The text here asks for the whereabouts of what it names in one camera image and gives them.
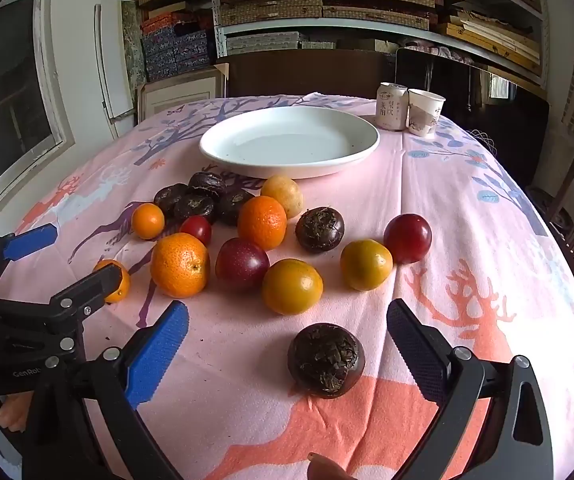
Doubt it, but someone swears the dark water chestnut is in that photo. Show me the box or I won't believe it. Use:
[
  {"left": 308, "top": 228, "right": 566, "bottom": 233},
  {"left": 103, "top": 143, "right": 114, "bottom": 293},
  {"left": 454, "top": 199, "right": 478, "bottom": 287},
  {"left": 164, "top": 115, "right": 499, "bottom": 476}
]
[
  {"left": 215, "top": 189, "right": 255, "bottom": 226},
  {"left": 295, "top": 207, "right": 345, "bottom": 254},
  {"left": 173, "top": 193, "right": 218, "bottom": 224},
  {"left": 188, "top": 171, "right": 227, "bottom": 198},
  {"left": 153, "top": 183, "right": 190, "bottom": 218},
  {"left": 287, "top": 322, "right": 366, "bottom": 400}
]

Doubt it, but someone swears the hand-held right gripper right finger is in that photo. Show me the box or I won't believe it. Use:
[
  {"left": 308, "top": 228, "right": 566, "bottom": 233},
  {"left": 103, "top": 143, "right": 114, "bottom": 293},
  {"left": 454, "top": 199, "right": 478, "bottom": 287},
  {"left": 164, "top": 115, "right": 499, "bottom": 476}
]
[{"left": 386, "top": 298, "right": 555, "bottom": 480}]

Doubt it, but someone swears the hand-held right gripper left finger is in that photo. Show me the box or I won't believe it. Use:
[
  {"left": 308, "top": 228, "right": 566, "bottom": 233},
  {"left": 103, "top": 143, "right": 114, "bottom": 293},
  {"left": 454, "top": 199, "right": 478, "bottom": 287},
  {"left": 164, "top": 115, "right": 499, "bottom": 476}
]
[{"left": 22, "top": 300, "right": 190, "bottom": 480}]

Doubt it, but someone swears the large orange tangerine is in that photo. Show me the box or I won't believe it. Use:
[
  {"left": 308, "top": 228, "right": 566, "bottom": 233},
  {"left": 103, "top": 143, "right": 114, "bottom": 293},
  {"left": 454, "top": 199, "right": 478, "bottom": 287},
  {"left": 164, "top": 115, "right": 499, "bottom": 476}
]
[{"left": 150, "top": 232, "right": 211, "bottom": 298}]

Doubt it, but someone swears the stack of grey flat boxes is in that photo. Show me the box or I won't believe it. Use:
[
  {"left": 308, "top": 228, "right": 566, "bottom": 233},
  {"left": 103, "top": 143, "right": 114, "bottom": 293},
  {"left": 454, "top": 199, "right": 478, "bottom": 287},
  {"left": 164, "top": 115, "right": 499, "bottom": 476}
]
[{"left": 225, "top": 31, "right": 323, "bottom": 56}]

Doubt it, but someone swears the white paper cup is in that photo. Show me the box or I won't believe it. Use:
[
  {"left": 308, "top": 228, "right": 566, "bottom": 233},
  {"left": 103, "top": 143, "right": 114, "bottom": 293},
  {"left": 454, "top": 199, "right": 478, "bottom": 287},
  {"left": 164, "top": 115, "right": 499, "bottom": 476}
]
[{"left": 407, "top": 88, "right": 446, "bottom": 138}]

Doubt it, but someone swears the pink printed tablecloth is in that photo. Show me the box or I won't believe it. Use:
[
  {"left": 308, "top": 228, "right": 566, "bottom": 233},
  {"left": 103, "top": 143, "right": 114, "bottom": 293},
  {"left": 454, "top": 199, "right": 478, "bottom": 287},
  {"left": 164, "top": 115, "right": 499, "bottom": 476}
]
[{"left": 0, "top": 92, "right": 574, "bottom": 480}]

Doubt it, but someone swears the medium orange tangerine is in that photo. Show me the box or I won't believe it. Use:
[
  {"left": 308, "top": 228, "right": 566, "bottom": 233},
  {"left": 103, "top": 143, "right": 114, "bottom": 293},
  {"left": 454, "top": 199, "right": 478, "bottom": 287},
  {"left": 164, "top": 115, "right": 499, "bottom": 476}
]
[{"left": 237, "top": 195, "right": 288, "bottom": 252}]

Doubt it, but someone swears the person's right hand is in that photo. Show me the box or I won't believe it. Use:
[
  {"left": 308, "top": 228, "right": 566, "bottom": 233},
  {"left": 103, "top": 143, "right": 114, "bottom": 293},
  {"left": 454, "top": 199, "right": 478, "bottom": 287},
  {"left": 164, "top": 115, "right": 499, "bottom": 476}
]
[{"left": 308, "top": 452, "right": 360, "bottom": 480}]

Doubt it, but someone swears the dark brown wooden cabinet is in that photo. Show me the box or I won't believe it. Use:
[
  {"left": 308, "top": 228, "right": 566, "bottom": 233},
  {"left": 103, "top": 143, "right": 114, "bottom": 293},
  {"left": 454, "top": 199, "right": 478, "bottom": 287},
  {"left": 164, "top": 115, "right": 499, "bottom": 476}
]
[{"left": 215, "top": 49, "right": 398, "bottom": 98}]

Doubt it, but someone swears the white metal shelving rack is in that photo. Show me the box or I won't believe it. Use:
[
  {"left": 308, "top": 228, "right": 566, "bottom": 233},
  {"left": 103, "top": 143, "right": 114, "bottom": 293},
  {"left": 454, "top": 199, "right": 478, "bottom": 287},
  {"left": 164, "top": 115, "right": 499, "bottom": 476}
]
[{"left": 209, "top": 0, "right": 550, "bottom": 86}]

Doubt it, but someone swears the yellow tangerine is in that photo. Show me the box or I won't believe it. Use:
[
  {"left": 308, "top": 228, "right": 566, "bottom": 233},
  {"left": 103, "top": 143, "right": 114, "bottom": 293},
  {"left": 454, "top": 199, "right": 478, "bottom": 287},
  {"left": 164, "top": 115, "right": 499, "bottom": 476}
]
[{"left": 260, "top": 175, "right": 305, "bottom": 219}]

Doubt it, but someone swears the white leaning board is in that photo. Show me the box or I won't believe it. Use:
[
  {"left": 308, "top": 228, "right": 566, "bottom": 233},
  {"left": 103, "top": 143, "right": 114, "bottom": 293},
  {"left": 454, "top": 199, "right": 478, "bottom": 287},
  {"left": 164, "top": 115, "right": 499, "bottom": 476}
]
[{"left": 94, "top": 0, "right": 135, "bottom": 138}]

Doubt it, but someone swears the stack of tan flat boxes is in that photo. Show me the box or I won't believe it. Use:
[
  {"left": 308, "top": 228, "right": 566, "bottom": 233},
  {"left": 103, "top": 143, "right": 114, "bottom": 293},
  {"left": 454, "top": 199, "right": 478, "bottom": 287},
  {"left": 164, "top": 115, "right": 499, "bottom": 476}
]
[{"left": 437, "top": 0, "right": 542, "bottom": 78}]

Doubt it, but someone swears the marbled leaning board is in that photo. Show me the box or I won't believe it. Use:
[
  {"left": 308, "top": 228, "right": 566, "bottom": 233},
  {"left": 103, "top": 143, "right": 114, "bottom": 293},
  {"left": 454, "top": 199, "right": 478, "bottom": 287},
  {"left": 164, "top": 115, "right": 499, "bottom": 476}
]
[{"left": 121, "top": 1, "right": 148, "bottom": 86}]

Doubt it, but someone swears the dark red plum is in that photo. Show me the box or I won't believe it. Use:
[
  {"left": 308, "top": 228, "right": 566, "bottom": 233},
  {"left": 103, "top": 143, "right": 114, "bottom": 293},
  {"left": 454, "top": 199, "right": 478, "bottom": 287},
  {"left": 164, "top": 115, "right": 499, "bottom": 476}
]
[
  {"left": 383, "top": 213, "right": 433, "bottom": 264},
  {"left": 215, "top": 238, "right": 271, "bottom": 291}
]

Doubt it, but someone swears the white framed window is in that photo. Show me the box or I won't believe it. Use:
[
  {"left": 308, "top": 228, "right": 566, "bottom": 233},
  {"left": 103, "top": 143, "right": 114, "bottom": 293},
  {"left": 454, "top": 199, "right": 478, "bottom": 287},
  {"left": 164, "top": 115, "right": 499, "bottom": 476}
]
[{"left": 0, "top": 0, "right": 75, "bottom": 211}]

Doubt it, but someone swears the yellow-orange tangerine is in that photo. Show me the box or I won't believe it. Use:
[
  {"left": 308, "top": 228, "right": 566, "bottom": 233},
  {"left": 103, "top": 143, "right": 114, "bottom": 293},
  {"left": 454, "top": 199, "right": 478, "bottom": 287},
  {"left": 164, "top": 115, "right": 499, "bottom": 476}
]
[
  {"left": 261, "top": 258, "right": 324, "bottom": 316},
  {"left": 340, "top": 239, "right": 394, "bottom": 292}
]

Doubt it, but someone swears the small orange tangerine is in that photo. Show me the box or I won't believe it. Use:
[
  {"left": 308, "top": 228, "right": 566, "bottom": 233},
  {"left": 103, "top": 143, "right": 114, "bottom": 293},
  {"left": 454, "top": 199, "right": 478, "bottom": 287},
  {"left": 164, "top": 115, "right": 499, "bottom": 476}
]
[
  {"left": 92, "top": 259, "right": 131, "bottom": 304},
  {"left": 131, "top": 202, "right": 166, "bottom": 240}
]

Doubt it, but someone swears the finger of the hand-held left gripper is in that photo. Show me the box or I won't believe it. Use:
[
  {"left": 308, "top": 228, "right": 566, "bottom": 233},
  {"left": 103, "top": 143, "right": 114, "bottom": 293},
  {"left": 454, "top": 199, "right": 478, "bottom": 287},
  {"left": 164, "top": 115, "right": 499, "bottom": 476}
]
[
  {"left": 0, "top": 223, "right": 59, "bottom": 286},
  {"left": 47, "top": 263, "right": 123, "bottom": 333}
]

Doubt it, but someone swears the stack of blue patterned boxes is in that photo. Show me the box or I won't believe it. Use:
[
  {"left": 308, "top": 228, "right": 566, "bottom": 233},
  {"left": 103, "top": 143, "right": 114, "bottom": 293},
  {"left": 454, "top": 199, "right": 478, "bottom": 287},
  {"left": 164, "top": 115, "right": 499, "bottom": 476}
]
[{"left": 140, "top": 12, "right": 216, "bottom": 81}]

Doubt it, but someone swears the wooden picture frame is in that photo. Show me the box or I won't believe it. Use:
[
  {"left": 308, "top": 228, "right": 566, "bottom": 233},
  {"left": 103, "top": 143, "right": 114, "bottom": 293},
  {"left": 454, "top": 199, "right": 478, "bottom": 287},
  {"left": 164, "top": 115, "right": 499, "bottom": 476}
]
[{"left": 137, "top": 67, "right": 230, "bottom": 121}]

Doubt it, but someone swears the small red plum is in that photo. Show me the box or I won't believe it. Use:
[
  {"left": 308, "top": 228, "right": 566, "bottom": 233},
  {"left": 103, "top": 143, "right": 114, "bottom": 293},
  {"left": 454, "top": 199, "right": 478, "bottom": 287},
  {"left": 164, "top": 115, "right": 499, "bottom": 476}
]
[{"left": 179, "top": 215, "right": 213, "bottom": 246}]

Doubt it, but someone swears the white plate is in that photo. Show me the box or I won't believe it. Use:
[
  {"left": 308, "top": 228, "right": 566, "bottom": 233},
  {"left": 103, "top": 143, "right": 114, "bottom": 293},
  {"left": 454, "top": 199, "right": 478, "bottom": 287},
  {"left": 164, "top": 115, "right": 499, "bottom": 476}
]
[{"left": 199, "top": 105, "right": 381, "bottom": 180}]

